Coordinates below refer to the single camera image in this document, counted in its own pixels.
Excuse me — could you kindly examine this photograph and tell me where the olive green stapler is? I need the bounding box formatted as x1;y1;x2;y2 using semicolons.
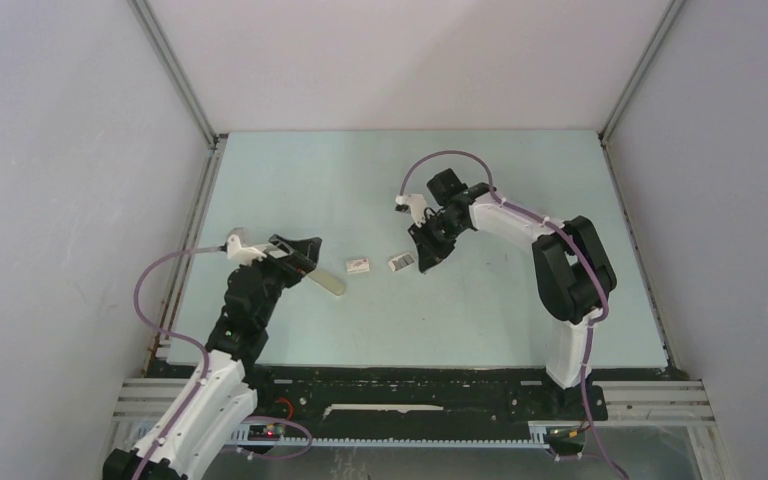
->
306;268;346;297

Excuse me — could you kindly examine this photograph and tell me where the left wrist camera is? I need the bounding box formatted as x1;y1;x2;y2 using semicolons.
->
220;227;272;267

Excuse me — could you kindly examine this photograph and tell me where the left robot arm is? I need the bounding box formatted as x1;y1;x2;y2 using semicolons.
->
102;229;322;479

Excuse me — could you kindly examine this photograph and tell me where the staple tray box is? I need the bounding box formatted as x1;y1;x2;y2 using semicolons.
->
388;252;415;272

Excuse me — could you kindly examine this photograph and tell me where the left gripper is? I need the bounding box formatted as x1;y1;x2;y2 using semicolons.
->
242;235;319;327

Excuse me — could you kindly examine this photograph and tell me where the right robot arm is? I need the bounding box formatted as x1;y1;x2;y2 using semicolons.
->
395;169;617;418

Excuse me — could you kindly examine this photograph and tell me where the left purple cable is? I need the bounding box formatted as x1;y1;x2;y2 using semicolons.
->
130;246;316;480

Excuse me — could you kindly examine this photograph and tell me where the left aluminium frame post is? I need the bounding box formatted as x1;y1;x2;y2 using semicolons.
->
126;0;221;148

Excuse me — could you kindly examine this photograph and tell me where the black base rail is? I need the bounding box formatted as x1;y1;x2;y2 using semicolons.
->
254;366;608;443

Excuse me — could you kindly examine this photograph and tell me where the white staple box sleeve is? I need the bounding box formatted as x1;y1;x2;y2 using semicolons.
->
345;258;371;275

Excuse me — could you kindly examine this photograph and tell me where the right aluminium frame post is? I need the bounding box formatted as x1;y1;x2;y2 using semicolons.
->
599;0;688;147

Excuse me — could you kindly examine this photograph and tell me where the aluminium frame post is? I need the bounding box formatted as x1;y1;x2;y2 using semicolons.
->
126;0;221;148
599;0;688;147

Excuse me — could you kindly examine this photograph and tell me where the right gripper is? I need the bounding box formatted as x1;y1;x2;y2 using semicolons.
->
407;213;466;273

